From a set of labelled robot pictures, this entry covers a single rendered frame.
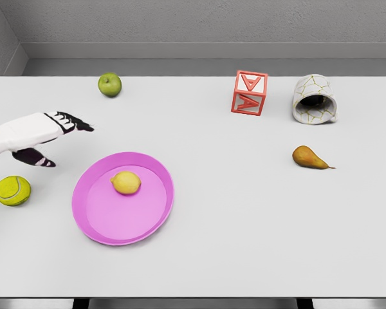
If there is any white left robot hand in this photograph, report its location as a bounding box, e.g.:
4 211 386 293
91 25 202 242
0 111 95 168

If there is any yellow lemon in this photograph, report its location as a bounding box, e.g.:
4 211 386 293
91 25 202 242
109 171 142 196

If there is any pink round plate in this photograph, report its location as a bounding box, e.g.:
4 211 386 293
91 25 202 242
71 151 175 247

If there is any yellow-green tennis ball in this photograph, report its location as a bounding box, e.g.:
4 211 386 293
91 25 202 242
0 175 32 207

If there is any green apple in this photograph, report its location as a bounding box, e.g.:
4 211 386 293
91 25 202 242
97 73 122 98

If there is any red letter block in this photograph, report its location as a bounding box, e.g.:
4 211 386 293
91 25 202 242
230 70 269 116

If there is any brown pear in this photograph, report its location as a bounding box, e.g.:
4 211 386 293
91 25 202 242
291 145 336 171

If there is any white cracked-pattern mug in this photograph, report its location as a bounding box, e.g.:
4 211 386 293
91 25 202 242
291 73 340 125

